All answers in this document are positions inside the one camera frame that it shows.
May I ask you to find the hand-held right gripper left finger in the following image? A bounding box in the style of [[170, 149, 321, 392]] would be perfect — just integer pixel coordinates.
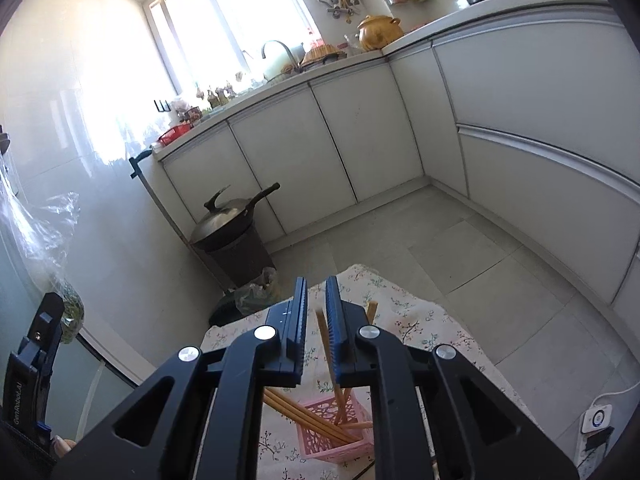
[[50, 276, 308, 480]]

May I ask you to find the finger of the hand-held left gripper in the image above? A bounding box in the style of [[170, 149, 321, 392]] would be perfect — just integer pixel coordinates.
[[19, 292, 66, 368]]

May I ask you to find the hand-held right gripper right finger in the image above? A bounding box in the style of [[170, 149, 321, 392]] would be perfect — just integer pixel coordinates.
[[325, 275, 581, 480]]

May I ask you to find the light wooden chopstick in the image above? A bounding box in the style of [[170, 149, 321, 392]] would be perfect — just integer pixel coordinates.
[[315, 309, 351, 411]]

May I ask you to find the pile of wooden chopsticks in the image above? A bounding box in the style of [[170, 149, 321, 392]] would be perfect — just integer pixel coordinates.
[[262, 301, 379, 447]]

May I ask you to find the pink plastic basket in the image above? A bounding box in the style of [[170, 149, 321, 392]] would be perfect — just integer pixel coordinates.
[[297, 394, 375, 465]]

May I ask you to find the person's left hand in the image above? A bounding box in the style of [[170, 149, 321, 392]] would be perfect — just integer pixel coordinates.
[[50, 436, 77, 460]]

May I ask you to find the crumpled clear plastic bag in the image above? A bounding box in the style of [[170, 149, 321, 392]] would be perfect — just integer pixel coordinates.
[[235, 267, 279, 316]]

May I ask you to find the floral tablecloth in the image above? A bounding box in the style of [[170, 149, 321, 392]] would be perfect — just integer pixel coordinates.
[[200, 262, 531, 480]]

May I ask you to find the dark brown trash bin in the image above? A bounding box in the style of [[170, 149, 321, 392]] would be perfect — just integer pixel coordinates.
[[192, 225, 277, 289]]

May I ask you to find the black wok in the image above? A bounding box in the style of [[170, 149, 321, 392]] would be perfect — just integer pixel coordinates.
[[190, 182, 282, 254]]

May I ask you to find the metal wok lid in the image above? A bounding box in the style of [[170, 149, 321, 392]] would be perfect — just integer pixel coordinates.
[[192, 185, 252, 241]]

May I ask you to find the grey pole with black clamp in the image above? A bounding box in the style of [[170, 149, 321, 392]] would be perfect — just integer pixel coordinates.
[[129, 149, 226, 293]]

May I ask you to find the white base cabinet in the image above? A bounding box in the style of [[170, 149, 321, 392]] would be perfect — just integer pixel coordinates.
[[155, 42, 436, 237], [382, 0, 640, 321]]

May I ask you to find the red plastic basket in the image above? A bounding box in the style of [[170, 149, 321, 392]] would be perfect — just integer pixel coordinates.
[[159, 125, 194, 145]]

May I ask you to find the row of small bottles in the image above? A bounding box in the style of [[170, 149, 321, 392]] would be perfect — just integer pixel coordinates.
[[192, 80, 242, 109]]

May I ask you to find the woven basket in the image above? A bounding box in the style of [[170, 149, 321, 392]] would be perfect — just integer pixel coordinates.
[[300, 45, 348, 69]]

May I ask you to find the curved metal faucet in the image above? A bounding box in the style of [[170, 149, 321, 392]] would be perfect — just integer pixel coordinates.
[[261, 40, 297, 74]]

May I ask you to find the white power strip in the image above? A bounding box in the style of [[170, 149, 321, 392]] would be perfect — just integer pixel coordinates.
[[575, 402, 616, 466]]

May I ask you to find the yellow clay pot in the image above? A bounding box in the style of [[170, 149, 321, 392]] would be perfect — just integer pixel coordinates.
[[356, 15, 403, 53]]

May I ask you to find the kitchen window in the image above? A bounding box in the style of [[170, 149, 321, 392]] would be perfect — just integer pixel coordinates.
[[142, 0, 321, 96]]

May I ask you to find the white cable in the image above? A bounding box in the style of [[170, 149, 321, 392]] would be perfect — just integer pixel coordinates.
[[589, 384, 640, 412]]

